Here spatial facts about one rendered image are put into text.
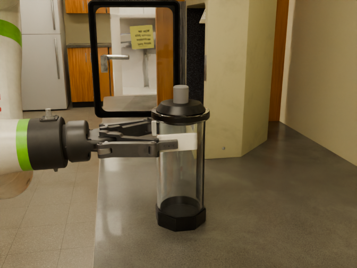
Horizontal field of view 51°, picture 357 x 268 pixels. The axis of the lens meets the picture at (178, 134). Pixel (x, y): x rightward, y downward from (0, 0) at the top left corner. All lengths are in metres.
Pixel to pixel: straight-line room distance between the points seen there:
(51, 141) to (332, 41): 0.93
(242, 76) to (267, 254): 0.54
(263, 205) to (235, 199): 0.07
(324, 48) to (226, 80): 0.41
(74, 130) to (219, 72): 0.50
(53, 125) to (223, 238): 0.36
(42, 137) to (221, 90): 0.55
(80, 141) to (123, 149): 0.08
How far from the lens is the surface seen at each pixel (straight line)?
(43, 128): 0.67
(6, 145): 0.67
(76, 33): 6.57
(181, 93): 0.67
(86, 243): 2.49
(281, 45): 1.50
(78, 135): 0.66
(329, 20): 1.32
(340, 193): 0.95
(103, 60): 1.31
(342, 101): 1.24
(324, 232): 0.78
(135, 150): 0.62
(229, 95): 1.05
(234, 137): 1.09
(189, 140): 0.65
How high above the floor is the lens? 1.32
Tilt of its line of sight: 17 degrees down
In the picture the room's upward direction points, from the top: straight up
